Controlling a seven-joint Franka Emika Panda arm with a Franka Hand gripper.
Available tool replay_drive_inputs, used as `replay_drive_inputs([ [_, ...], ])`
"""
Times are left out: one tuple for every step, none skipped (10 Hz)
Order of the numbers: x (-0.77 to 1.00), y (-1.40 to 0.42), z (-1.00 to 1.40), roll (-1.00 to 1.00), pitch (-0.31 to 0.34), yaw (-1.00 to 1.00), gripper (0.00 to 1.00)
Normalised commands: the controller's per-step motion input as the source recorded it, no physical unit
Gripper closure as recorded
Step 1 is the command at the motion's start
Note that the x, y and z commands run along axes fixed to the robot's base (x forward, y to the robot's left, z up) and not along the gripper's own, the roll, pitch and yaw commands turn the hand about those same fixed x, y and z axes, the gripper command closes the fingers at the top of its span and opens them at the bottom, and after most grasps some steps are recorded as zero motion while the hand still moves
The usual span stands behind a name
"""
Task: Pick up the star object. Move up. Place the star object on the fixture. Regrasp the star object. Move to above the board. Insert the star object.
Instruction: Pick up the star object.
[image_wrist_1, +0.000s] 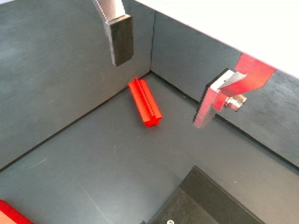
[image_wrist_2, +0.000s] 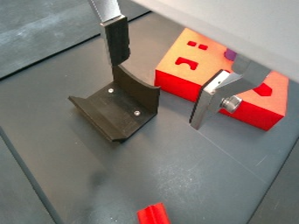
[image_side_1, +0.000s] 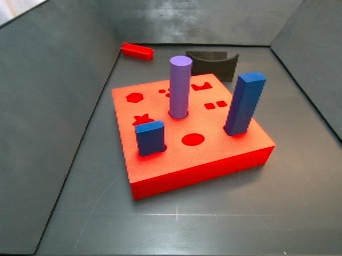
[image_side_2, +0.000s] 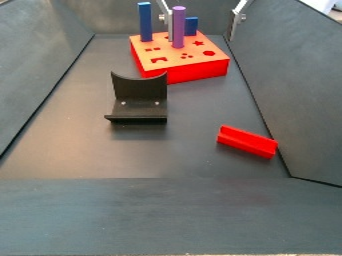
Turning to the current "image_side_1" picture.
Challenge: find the red star prism peg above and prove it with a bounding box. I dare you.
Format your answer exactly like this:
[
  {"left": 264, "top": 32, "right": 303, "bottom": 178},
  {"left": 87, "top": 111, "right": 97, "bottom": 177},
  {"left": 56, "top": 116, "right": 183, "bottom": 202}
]
[{"left": 120, "top": 43, "right": 154, "bottom": 60}]

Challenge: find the black curved fixture stand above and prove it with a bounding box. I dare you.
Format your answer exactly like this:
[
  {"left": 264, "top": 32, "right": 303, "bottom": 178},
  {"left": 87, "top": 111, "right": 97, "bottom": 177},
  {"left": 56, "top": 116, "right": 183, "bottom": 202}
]
[{"left": 186, "top": 51, "right": 239, "bottom": 82}]

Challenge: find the short blue rectangular peg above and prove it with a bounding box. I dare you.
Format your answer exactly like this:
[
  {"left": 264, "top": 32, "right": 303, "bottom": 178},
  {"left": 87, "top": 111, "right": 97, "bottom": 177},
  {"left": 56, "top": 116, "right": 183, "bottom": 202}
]
[{"left": 135, "top": 121, "right": 166, "bottom": 156}]

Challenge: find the red shape sorter base block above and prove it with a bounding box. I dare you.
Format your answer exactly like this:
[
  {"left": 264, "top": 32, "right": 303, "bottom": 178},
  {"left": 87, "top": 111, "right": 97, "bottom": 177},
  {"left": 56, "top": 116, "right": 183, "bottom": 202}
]
[{"left": 112, "top": 74, "right": 275, "bottom": 200}]

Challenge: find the purple cylinder peg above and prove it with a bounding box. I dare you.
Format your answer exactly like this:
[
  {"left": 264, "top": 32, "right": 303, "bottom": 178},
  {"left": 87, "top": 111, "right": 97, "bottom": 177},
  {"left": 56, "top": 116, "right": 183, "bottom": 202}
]
[{"left": 170, "top": 55, "right": 192, "bottom": 119}]

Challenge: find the tall blue rectangular peg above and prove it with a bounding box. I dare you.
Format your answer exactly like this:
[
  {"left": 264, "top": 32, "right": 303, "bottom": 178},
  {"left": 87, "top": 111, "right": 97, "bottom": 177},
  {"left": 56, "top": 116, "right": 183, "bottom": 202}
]
[{"left": 224, "top": 72, "right": 266, "bottom": 136}]

